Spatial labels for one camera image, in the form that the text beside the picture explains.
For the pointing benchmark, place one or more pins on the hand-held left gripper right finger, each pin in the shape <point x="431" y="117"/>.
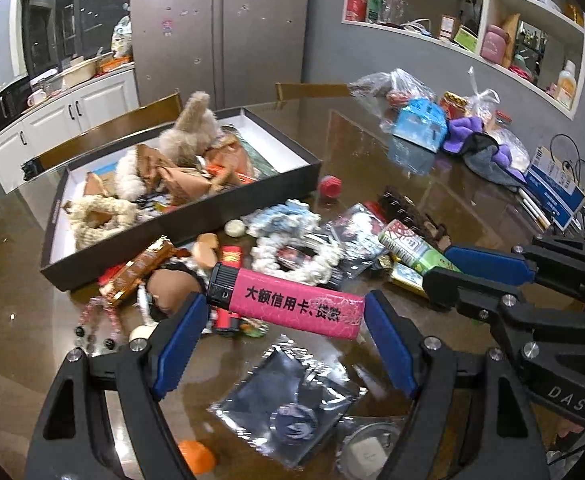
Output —
<point x="390" y="345"/>

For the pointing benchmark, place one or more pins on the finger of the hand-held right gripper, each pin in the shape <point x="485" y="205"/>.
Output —
<point x="462" y="290"/>
<point x="492" y="262"/>

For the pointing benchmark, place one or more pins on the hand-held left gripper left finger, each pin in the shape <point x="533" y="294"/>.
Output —
<point x="180" y="345"/>

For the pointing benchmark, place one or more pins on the green and white tube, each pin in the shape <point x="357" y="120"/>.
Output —
<point x="407" y="250"/>

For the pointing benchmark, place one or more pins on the silver foil bag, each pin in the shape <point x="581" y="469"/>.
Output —
<point x="277" y="385"/>

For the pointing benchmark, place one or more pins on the large pink lighter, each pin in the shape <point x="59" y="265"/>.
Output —
<point x="292" y="302"/>

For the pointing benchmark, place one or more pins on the round clear lid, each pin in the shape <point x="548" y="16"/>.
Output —
<point x="367" y="452"/>

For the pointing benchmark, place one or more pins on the black shallow box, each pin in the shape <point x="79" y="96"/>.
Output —
<point x="272" y="189"/>

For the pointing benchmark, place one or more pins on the glossy wooden desktop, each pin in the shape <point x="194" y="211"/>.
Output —
<point x="362" y="160"/>

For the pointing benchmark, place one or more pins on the small cream round puff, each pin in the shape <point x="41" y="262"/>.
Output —
<point x="140" y="333"/>
<point x="235" y="228"/>

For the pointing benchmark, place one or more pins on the brown fuzzy ball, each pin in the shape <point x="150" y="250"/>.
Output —
<point x="170" y="287"/>

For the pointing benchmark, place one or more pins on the gold packet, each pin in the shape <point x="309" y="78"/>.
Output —
<point x="405" y="277"/>

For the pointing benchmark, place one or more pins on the white pen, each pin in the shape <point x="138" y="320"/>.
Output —
<point x="537" y="205"/>
<point x="530" y="212"/>

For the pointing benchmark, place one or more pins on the brown snack bar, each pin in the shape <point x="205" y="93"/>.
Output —
<point x="137" y="270"/>

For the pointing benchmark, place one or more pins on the small peach toy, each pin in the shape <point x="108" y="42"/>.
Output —
<point x="207" y="250"/>

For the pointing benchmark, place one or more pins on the blue cardboard box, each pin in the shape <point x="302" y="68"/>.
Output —
<point x="555" y="185"/>

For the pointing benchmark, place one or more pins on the red snack bar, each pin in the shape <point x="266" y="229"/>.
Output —
<point x="231" y="256"/>

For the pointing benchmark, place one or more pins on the grey cloth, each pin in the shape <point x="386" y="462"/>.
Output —
<point x="482" y="157"/>

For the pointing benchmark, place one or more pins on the orange ball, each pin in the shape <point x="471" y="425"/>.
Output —
<point x="195" y="457"/>

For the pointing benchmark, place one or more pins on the red black clear packet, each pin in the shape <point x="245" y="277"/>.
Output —
<point x="357" y="232"/>

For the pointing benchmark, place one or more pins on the white lace scrunchie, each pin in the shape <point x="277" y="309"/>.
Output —
<point x="267" y="251"/>

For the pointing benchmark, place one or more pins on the purple cloth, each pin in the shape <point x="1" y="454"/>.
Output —
<point x="460" y="132"/>

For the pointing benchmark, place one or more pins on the clear plastic bag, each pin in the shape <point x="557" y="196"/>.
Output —
<point x="377" y="90"/>
<point x="482" y="105"/>

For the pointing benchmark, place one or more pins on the cream fluffy scrunchie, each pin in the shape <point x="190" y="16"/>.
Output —
<point x="92" y="212"/>

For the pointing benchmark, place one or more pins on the blue gift bag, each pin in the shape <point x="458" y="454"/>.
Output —
<point x="417" y="122"/>

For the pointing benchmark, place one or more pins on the pale blue scrunchie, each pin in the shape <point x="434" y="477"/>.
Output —
<point x="282" y="217"/>

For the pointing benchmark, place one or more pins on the red bottle cap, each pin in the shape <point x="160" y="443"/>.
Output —
<point x="330" y="186"/>

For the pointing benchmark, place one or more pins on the brown cardboard sheet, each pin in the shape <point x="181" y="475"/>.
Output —
<point x="97" y="182"/>

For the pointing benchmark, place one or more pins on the white lotion bottle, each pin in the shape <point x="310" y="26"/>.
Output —
<point x="566" y="85"/>

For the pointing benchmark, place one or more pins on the pink container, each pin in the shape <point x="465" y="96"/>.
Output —
<point x="492" y="45"/>

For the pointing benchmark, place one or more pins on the beige plush rabbit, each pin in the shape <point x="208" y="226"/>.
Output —
<point x="187" y="125"/>

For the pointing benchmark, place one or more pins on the wooden chair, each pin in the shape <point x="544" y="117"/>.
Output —
<point x="312" y="92"/>
<point x="107" y="135"/>

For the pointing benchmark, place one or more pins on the white kitchen cabinet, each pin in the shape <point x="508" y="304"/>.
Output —
<point x="72" y="120"/>

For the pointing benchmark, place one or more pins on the beige basin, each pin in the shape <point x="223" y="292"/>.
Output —
<point x="80" y="72"/>

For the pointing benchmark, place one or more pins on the black microwave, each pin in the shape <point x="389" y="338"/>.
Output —
<point x="0" y="107"/>

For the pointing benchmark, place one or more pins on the silver double-door refrigerator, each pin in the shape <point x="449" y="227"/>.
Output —
<point x="212" y="35"/>

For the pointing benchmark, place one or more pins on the white plastic bag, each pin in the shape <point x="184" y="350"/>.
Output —
<point x="121" y="35"/>

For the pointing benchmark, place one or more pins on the dark kitchen window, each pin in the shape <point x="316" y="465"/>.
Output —
<point x="72" y="15"/>

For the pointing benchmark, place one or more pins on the green frame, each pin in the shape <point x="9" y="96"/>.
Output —
<point x="465" y="40"/>

